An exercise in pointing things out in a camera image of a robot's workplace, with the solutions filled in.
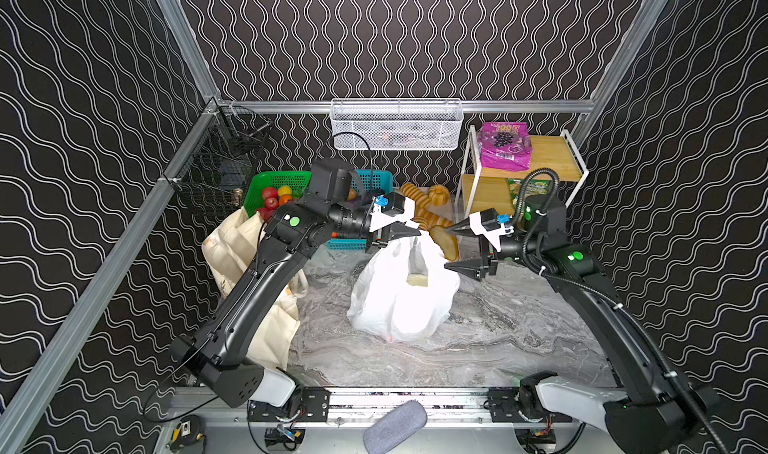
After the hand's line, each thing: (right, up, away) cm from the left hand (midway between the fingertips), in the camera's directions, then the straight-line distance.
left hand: (423, 225), depth 56 cm
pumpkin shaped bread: (+14, +12, +61) cm, 64 cm away
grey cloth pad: (-5, -47, +13) cm, 49 cm away
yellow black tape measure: (-53, -48, +13) cm, 73 cm away
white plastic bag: (-3, -15, +11) cm, 19 cm away
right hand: (+6, -4, +8) cm, 11 cm away
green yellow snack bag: (+41, +13, +42) cm, 61 cm away
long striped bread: (+8, +3, +54) cm, 55 cm away
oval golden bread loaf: (+14, -5, +45) cm, 47 cm away
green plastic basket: (-53, +17, +56) cm, 79 cm away
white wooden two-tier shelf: (+41, +19, +29) cm, 54 cm away
